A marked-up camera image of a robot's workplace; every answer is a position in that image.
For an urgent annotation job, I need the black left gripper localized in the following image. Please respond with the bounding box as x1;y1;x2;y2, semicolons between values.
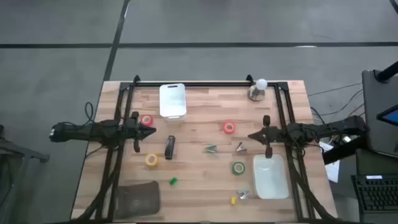
124;111;157;153

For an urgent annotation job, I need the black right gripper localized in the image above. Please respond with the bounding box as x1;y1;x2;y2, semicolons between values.
248;114;289;159

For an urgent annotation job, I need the orange tape roll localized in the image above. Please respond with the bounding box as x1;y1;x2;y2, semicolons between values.
223;121;236;135

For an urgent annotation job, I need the green tape roll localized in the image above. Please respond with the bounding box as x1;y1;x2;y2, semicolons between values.
231;161;246;176

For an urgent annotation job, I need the red tape roll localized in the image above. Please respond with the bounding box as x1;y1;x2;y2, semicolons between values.
140;114;154;128

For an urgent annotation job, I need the yellow tape roll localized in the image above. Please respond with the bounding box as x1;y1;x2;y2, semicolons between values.
144;152;159;168

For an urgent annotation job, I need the black stapler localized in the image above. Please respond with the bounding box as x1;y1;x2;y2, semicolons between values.
164;135;177;161

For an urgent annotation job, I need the white plastic bin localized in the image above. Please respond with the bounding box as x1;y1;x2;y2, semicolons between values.
159;83;188;122
252;154;290;200

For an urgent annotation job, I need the light bulb on brass base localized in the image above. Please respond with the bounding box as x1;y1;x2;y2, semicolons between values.
248;78;269;102

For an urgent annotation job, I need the dark mesh basket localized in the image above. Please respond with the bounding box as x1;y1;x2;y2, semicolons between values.
115;180;162;220

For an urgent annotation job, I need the white paper sheet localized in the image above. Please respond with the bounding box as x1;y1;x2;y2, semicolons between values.
319;141;341;184

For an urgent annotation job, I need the grey side cart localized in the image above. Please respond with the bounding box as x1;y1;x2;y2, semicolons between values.
361;69;398;158

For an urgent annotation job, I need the grey metal stand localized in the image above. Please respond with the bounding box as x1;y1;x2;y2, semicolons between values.
0;124;50;224

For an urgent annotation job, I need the black keyboard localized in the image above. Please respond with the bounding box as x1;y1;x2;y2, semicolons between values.
351;174;398;216

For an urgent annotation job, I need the tablet screen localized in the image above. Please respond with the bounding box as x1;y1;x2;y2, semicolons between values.
376;104;398;127

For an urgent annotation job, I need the black pole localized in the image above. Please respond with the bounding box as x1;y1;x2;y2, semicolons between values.
375;60;398;83

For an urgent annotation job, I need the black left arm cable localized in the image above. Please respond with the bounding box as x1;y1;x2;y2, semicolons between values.
84;101;95;126

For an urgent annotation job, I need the black aluminium frame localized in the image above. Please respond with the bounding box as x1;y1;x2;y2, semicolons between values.
93;74;331;223

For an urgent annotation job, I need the black floor cable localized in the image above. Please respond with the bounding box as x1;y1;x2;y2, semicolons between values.
307;82;363;98

